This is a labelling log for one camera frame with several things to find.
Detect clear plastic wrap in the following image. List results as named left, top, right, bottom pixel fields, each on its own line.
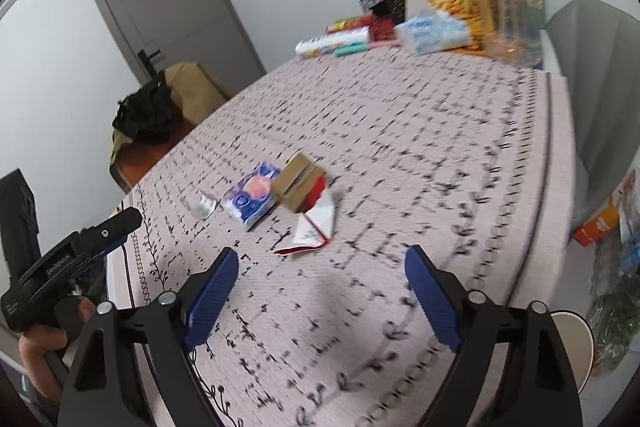
left=180, top=190, right=218, bottom=221

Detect blue pink tissue packet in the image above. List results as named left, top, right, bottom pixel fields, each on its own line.
left=220, top=162, right=281, bottom=230

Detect round trash bin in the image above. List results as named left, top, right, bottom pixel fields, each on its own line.
left=551, top=310, right=596, bottom=392

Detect person's left hand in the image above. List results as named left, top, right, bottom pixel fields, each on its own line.
left=18, top=296, right=97, bottom=400

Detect plastic bags on floor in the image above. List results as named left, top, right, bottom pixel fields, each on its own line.
left=573, top=167, right=639, bottom=375

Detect black clothing pile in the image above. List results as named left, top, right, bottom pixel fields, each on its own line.
left=113, top=72, right=183, bottom=145

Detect red white paper wrapper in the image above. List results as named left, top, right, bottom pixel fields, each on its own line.
left=274, top=176, right=336, bottom=257

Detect brown cardboard piece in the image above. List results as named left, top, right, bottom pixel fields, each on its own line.
left=270, top=153, right=326, bottom=213

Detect brown paper bag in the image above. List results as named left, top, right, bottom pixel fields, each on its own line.
left=164, top=62, right=232, bottom=126

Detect pink patterned tablecloth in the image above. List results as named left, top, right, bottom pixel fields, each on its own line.
left=108, top=50, right=574, bottom=426

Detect grey door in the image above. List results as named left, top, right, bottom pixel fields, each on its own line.
left=94, top=0, right=266, bottom=94

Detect grey chair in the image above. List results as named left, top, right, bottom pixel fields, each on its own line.
left=547, top=0, right=639, bottom=230

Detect blue white tissue pack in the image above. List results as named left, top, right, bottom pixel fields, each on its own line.
left=395, top=0, right=473, bottom=55

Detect teal pen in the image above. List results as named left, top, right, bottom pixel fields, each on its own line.
left=333, top=43, right=370, bottom=57

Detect white plastic wrap roll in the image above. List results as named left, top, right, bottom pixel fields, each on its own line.
left=295, top=27, right=370, bottom=58

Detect large clear plastic jar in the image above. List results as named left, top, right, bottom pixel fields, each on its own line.
left=477, top=0, right=542, bottom=67

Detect black pen holder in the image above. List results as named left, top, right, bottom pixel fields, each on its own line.
left=360, top=0, right=406, bottom=25

